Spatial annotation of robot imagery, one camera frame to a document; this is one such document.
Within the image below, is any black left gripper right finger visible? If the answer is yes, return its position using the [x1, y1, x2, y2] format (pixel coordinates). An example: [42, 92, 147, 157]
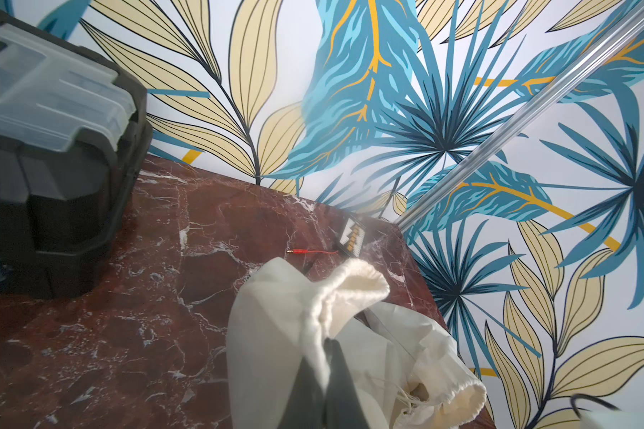
[323, 339, 370, 429]

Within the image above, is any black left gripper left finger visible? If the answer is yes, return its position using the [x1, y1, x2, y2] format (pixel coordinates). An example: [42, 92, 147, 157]
[277, 359, 326, 429]

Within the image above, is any cream cloth drawstring bag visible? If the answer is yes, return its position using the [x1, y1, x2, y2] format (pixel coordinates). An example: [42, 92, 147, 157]
[226, 257, 390, 428]

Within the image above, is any black screwdriver bit case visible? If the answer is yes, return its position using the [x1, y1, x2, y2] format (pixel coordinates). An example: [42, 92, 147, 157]
[336, 217, 367, 258]

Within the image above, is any black plastic toolbox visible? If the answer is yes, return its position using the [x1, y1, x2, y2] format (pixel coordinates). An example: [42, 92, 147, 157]
[0, 2, 152, 300]

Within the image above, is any aluminium corner post right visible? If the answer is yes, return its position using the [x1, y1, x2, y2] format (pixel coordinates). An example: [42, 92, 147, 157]
[397, 1, 644, 232]

